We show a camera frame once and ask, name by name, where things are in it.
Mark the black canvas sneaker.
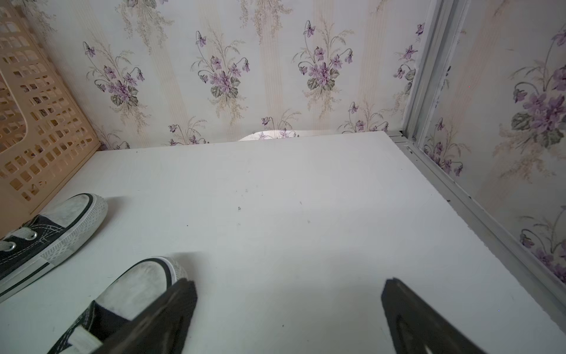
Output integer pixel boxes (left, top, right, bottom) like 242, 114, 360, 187
49, 257, 187, 353
1, 193, 108, 302

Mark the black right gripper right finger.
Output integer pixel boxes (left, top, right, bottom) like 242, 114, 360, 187
381, 278, 483, 353

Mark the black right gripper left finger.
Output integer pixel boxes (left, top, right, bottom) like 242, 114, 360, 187
94, 279, 198, 353

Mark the peach plastic file organizer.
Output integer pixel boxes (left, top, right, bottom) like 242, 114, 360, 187
1, 1, 100, 234

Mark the aluminium rail frame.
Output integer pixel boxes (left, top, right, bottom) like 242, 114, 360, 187
374, 1, 565, 327

